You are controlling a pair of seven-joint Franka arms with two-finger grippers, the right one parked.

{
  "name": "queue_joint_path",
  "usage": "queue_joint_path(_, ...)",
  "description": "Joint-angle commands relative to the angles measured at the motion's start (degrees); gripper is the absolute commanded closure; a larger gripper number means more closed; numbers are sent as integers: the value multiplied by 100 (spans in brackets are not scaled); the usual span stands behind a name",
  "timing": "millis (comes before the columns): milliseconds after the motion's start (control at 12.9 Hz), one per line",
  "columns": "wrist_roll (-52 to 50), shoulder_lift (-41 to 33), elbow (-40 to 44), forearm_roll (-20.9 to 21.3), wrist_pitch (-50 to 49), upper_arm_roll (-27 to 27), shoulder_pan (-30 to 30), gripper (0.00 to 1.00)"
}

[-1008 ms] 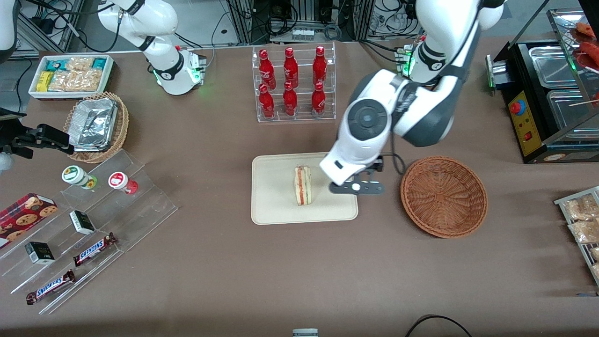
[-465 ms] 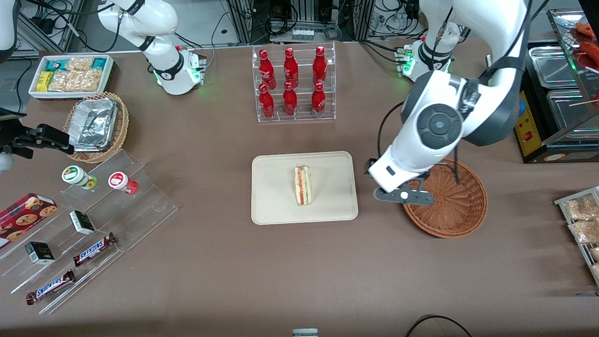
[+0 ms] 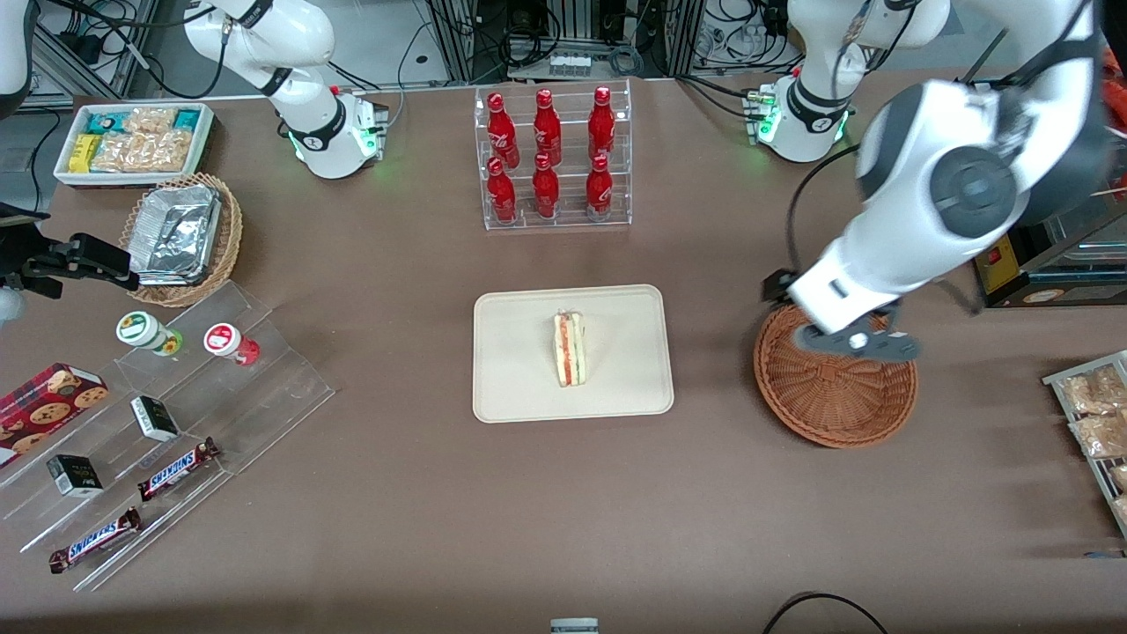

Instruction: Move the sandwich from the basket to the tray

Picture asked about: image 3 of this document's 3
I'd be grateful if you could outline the green lid drink cup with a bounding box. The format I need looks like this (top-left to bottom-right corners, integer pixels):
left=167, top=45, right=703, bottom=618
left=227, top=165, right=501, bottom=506
left=116, top=311, right=184, bottom=358

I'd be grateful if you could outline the light wicker basket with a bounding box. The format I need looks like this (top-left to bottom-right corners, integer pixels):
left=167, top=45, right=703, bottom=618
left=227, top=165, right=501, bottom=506
left=119, top=172, right=245, bottom=309

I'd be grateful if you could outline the clear bag of pastries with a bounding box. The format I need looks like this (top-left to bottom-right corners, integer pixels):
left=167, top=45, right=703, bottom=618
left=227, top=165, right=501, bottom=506
left=1059, top=365, right=1127, bottom=417
left=1068, top=412, right=1127, bottom=461

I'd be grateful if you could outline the triangle sandwich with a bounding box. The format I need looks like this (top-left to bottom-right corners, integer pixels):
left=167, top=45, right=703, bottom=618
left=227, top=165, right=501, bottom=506
left=553, top=308, right=587, bottom=388

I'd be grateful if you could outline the small black box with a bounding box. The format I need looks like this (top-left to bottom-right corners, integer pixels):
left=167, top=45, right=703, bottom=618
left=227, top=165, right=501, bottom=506
left=130, top=395, right=180, bottom=443
left=47, top=454, right=104, bottom=499

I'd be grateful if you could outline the red cookie box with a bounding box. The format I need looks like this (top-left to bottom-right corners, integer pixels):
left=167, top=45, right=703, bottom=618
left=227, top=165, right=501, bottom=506
left=0, top=363, right=109, bottom=468

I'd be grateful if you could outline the snickers chocolate bar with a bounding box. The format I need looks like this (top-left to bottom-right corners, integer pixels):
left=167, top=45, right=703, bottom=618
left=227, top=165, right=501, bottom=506
left=136, top=438, right=221, bottom=503
left=48, top=507, right=142, bottom=574

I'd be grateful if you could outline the clear bag of crackers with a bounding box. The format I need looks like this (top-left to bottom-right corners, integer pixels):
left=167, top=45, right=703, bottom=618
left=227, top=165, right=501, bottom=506
left=123, top=106, right=177, bottom=136
left=91, top=130, right=193, bottom=173

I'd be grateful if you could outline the black floor cable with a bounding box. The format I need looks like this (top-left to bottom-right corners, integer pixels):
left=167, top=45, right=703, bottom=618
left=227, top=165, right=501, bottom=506
left=762, top=592, right=890, bottom=634

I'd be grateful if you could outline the white snack bin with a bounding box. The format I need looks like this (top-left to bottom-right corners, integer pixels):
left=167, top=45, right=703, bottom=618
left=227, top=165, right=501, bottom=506
left=53, top=101, right=217, bottom=190

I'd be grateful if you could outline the red lid drink cup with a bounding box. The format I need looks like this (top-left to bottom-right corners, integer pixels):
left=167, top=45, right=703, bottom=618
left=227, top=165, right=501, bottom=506
left=203, top=323, right=261, bottom=366

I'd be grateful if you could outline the tray of packaged pastries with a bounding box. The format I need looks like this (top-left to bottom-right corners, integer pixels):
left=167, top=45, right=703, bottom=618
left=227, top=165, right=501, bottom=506
left=1042, top=350, right=1127, bottom=540

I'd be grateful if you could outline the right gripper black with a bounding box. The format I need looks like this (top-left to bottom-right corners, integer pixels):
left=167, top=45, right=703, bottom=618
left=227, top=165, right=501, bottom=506
left=0, top=233, right=140, bottom=299

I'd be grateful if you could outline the clear acrylic bottle rack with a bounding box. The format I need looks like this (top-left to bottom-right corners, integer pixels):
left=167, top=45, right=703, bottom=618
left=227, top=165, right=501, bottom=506
left=474, top=79, right=633, bottom=232

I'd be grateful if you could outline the round brown wicker basket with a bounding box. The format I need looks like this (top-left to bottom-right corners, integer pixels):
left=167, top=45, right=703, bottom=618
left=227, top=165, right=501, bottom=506
left=753, top=304, right=919, bottom=450

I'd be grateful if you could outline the beige plastic tray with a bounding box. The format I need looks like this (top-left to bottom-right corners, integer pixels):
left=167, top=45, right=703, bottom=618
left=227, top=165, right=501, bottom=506
left=473, top=284, right=675, bottom=424

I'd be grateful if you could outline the red cola bottle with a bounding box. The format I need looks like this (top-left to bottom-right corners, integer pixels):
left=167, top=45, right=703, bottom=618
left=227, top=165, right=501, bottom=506
left=487, top=92, right=521, bottom=170
left=586, top=155, right=615, bottom=217
left=487, top=157, right=518, bottom=224
left=533, top=88, right=563, bottom=166
left=532, top=153, right=561, bottom=219
left=588, top=85, right=616, bottom=162

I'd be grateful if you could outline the black food warmer machine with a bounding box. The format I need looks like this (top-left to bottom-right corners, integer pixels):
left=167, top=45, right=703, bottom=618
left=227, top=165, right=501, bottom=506
left=955, top=26, right=1127, bottom=309

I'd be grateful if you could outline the clear acrylic stepped display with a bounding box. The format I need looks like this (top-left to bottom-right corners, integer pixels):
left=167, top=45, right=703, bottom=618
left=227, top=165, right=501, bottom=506
left=0, top=280, right=336, bottom=593

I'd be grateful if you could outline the aluminium foil container stack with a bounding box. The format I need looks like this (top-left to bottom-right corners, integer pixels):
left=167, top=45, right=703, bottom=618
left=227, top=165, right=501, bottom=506
left=130, top=183, right=223, bottom=287

